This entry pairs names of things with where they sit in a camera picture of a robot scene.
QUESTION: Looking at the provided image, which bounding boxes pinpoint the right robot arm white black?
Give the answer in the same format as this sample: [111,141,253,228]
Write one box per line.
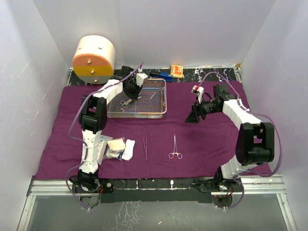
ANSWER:
[185,84,274,191]

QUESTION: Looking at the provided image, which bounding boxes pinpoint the small blue white packet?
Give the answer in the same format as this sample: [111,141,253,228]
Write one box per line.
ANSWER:
[103,148,124,160]

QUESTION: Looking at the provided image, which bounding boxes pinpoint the metal surgical scissors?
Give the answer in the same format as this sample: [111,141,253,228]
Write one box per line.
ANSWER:
[120,99,133,108]

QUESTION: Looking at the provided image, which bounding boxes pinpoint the beige bandage roll packet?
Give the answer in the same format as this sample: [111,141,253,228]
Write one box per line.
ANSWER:
[107,138,126,151]

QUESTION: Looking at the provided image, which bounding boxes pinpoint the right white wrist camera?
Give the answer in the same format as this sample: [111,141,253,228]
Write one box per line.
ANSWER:
[191,85,204,103]

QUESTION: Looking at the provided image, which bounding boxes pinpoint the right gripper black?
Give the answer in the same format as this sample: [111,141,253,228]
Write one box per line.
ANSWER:
[185,96,220,123]

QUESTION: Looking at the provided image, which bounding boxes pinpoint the wire mesh metal tray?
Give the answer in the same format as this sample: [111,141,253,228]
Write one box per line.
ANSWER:
[107,79,167,119]

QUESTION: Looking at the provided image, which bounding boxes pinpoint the purple cloth wrap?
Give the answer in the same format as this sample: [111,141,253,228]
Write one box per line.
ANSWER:
[34,82,238,180]

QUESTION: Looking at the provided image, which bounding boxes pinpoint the blue black stapler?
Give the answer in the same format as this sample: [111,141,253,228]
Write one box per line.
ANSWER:
[150,71,173,82]

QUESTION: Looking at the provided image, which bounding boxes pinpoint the black base frame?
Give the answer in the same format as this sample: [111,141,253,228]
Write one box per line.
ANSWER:
[69,176,242,204]

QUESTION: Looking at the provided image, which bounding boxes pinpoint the thin metal tweezers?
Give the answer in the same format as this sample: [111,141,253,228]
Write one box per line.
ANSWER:
[142,137,147,161]

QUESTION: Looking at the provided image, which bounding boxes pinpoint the white gauze packet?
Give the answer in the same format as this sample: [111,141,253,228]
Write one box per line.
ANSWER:
[97,135,113,165]

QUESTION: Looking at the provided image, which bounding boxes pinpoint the orange small box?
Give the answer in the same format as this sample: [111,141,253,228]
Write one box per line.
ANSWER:
[170,64,183,78]

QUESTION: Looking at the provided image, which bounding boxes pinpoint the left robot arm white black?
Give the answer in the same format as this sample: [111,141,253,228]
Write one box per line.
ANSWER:
[75,67,148,192]

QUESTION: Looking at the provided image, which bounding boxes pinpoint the round white drawer box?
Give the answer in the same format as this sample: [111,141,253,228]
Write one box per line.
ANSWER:
[72,35,116,84]

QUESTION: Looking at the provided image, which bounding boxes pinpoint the metal forceps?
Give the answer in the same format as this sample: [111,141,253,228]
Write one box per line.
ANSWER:
[116,106,127,113]
[168,134,183,159]

